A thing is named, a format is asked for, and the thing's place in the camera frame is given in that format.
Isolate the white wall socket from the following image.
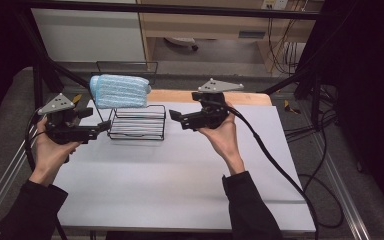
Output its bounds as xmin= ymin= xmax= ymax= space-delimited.
xmin=260 ymin=0 xmax=289 ymax=11

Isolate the right hand-held gripper black cable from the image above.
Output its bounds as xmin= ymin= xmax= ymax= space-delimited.
xmin=209 ymin=99 xmax=320 ymax=240

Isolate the left hand-held gripper black cable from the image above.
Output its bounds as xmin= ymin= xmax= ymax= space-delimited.
xmin=24 ymin=107 xmax=69 ymax=240

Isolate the wooden table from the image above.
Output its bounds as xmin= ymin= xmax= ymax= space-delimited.
xmin=146 ymin=88 xmax=273 ymax=107

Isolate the hanging cables bundle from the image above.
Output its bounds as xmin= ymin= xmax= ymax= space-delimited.
xmin=267 ymin=16 xmax=309 ymax=75

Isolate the aluminium rail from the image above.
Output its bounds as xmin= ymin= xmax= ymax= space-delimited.
xmin=308 ymin=133 xmax=371 ymax=240
xmin=0 ymin=94 xmax=59 ymax=228

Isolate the person's left hand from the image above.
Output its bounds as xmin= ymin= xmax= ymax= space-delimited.
xmin=29 ymin=117 xmax=83 ymax=188

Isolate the black metal stand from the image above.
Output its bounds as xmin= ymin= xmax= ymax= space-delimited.
xmin=261 ymin=63 xmax=324 ymax=131
xmin=16 ymin=9 xmax=99 ymax=125

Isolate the white chair base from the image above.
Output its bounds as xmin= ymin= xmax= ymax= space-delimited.
xmin=163 ymin=36 xmax=200 ymax=52

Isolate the hand-held gripper black cable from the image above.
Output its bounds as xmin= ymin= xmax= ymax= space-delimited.
xmin=209 ymin=99 xmax=320 ymax=240
xmin=24 ymin=107 xmax=69 ymax=240

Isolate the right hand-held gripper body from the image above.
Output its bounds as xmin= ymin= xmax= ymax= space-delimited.
xmin=179 ymin=78 xmax=245 ymax=132

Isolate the light wooden desk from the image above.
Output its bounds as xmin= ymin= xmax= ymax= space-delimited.
xmin=136 ymin=0 xmax=324 ymax=73

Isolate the black floor cable loop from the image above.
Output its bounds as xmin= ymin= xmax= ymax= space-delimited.
xmin=298 ymin=133 xmax=345 ymax=230

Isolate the person's right hand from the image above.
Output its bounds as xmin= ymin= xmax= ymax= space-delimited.
xmin=198 ymin=102 xmax=246 ymax=177

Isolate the black floor cables bundle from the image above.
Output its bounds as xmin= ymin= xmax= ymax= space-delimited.
xmin=284 ymin=84 xmax=339 ymax=143

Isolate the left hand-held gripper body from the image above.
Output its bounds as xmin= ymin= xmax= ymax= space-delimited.
xmin=37 ymin=92 xmax=100 ymax=146

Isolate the black wire rack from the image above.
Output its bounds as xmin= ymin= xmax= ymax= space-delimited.
xmin=89 ymin=60 xmax=167 ymax=141

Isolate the white table mat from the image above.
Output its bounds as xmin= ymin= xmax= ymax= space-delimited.
xmin=52 ymin=99 xmax=317 ymax=233

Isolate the black metal crossbar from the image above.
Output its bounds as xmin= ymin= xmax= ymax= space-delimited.
xmin=13 ymin=1 xmax=341 ymax=20

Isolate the light blue towel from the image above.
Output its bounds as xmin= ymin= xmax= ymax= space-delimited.
xmin=89 ymin=73 xmax=152 ymax=110

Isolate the white cabinet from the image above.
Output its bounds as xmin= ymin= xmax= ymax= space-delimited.
xmin=31 ymin=8 xmax=147 ymax=63

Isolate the black curtain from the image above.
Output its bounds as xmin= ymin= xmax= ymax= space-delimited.
xmin=299 ymin=0 xmax=384 ymax=214
xmin=0 ymin=0 xmax=36 ymax=134

